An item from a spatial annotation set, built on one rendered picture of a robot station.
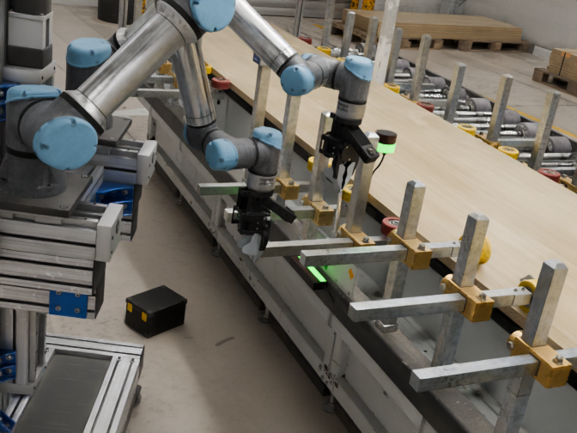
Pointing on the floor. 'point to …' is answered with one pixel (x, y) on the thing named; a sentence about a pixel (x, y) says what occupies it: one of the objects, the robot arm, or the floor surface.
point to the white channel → (385, 40)
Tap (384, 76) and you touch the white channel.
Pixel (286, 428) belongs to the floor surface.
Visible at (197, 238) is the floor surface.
